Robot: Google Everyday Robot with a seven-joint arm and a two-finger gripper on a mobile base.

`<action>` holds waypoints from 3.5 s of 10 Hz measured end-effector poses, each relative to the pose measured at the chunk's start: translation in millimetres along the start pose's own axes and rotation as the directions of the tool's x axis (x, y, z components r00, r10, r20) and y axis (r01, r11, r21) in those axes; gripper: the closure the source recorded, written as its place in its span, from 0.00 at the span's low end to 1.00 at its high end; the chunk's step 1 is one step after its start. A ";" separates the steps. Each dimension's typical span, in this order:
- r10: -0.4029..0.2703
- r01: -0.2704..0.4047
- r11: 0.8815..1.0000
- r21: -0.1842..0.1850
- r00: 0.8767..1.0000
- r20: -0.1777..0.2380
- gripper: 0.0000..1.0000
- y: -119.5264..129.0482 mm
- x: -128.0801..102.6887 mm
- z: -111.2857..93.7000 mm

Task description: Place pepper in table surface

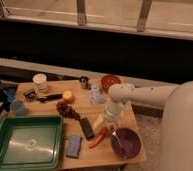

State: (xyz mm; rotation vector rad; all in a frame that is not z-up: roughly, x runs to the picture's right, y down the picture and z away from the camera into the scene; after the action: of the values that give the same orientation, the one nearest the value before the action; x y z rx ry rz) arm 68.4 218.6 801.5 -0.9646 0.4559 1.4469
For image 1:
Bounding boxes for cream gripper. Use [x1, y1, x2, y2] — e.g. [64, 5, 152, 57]
[93, 113, 118, 134]

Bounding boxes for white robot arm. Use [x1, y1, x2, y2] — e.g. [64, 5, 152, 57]
[93, 81, 193, 171]

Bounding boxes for metal spoon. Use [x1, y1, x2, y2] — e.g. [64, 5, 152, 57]
[112, 131, 123, 150]

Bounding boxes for black remote control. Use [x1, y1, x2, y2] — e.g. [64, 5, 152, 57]
[79, 118, 94, 140]

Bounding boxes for purple bowl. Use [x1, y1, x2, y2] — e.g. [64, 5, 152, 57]
[111, 128, 141, 159]

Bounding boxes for clear plastic container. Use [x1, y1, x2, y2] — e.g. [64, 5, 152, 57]
[87, 84, 105, 105]

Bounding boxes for blue sponge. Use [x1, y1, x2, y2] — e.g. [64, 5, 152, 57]
[65, 135, 82, 158]

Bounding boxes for orange red bowl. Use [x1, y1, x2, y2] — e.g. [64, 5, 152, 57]
[101, 75, 121, 92]

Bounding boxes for dark grape bunch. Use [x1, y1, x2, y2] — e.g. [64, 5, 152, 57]
[56, 101, 80, 120]

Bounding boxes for yellow apple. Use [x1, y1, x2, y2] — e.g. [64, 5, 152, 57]
[62, 91, 74, 103]

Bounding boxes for small metal cup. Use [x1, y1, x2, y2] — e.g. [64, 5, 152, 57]
[79, 76, 89, 89]

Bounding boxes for green plastic tray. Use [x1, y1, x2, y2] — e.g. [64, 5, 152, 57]
[0, 116, 63, 171]

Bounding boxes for blue plastic cup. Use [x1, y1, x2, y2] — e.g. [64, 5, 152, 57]
[10, 100, 26, 116]

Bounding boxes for black handled tool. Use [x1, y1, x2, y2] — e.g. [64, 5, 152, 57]
[23, 89, 62, 103]

